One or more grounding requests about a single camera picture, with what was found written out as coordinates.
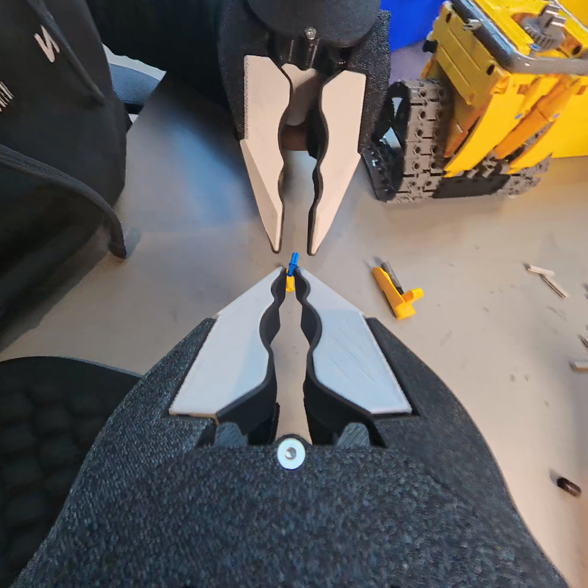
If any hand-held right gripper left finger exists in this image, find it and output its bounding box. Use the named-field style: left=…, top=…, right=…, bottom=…
left=170, top=269, right=285, bottom=421

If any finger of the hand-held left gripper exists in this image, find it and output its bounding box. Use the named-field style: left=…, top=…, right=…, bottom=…
left=308, top=70, right=367, bottom=257
left=241, top=55, right=294, bottom=253

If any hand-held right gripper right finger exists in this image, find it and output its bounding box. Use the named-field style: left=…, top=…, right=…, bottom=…
left=296, top=269, right=412, bottom=419

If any yellow brick piece grey axle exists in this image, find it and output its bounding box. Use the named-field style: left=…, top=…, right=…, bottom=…
left=372, top=262, right=425, bottom=320

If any yellow tracked brick vehicle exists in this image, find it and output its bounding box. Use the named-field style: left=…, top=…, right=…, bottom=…
left=361, top=0, right=588, bottom=203

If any grey desk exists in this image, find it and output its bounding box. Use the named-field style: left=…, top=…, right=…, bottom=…
left=0, top=42, right=588, bottom=588

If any blue plastic bin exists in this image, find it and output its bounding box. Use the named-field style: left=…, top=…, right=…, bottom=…
left=382, top=0, right=447, bottom=52

